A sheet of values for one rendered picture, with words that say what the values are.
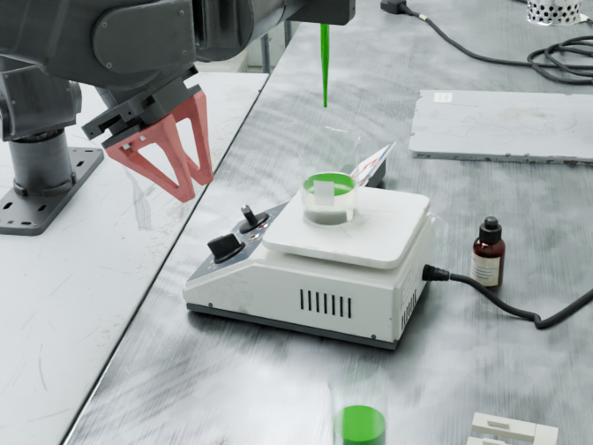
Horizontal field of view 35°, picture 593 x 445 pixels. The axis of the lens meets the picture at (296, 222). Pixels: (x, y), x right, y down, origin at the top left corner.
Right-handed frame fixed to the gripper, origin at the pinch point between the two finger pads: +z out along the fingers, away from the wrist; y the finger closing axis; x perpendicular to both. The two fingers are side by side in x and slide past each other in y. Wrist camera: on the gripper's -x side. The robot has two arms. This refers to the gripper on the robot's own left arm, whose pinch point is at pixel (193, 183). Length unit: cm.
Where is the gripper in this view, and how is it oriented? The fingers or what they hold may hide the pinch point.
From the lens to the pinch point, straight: 81.4
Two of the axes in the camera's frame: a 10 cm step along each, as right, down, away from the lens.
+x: -7.8, 3.1, 5.4
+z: 4.9, 8.4, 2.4
